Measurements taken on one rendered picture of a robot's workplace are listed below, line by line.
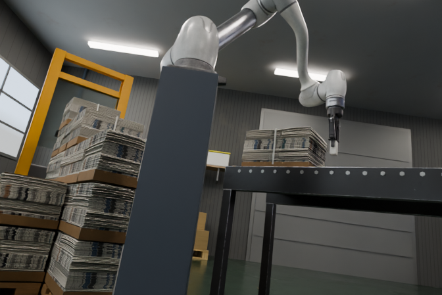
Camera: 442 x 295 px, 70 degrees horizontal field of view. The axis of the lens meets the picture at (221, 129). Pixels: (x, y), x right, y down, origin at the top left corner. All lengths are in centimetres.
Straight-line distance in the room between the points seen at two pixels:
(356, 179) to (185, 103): 75
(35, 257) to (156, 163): 93
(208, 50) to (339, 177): 75
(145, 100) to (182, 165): 577
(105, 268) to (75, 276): 11
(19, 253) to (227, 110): 533
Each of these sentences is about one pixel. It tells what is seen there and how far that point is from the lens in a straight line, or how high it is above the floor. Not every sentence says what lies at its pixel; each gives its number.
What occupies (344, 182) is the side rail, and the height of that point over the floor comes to 74.
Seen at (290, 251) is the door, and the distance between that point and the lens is 631.
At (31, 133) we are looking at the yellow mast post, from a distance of 310.
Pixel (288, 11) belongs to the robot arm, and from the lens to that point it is 169.
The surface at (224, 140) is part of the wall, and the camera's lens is 638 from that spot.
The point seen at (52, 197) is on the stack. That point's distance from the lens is 178.
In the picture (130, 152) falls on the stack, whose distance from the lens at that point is 146.
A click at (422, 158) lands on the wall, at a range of 768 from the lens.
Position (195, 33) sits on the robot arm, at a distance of 123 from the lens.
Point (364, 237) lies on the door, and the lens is 679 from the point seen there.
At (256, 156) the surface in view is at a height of 88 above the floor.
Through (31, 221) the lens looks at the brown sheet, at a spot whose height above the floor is 40.
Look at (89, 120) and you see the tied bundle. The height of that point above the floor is 99.
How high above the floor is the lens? 49
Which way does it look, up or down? 17 degrees up
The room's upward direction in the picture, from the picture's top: 8 degrees clockwise
